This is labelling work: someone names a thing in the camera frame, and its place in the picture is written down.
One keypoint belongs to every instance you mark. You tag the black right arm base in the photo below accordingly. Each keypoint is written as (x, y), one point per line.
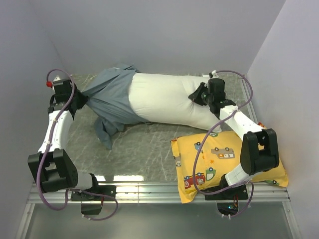
(228, 200)

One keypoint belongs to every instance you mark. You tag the aluminium rail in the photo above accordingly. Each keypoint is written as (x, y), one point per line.
(154, 211)
(248, 109)

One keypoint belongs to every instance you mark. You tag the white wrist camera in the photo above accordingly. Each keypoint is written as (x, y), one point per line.
(50, 83)
(209, 76)

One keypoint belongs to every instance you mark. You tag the blue patterned pillowcase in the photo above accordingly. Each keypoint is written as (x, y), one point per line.
(108, 98)

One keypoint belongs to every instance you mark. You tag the aluminium right side rail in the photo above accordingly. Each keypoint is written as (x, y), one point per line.
(248, 109)

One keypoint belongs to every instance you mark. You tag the white pillow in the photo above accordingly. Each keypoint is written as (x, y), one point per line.
(164, 99)

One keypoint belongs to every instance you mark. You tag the yellow cartoon car pillow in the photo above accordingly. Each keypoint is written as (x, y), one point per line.
(219, 155)

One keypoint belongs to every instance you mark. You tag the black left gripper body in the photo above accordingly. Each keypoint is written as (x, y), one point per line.
(79, 98)

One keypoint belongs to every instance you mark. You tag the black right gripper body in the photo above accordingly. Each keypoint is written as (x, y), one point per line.
(203, 96)

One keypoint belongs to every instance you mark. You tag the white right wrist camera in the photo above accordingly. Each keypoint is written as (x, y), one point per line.
(209, 76)

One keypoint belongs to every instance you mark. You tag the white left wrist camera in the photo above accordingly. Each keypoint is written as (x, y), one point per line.
(50, 83)

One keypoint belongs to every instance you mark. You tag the aluminium front rail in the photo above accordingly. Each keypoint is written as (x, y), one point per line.
(154, 211)

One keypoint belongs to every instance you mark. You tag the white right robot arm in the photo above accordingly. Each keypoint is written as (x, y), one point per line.
(259, 150)

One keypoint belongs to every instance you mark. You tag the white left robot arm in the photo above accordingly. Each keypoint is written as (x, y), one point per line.
(52, 168)

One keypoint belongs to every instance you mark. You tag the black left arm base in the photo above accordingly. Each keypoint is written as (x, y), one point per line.
(92, 200)

